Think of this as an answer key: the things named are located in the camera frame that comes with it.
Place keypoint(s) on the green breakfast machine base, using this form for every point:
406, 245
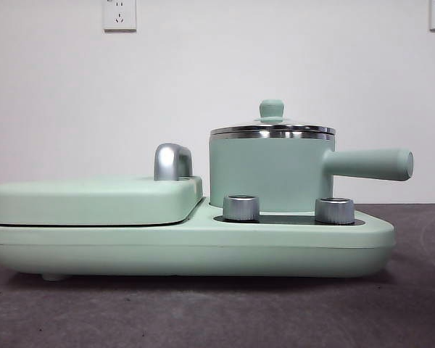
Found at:
94, 250

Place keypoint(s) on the glass lid with green knob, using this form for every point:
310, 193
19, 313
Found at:
271, 108

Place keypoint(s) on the silver control knob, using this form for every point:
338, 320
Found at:
334, 211
241, 209

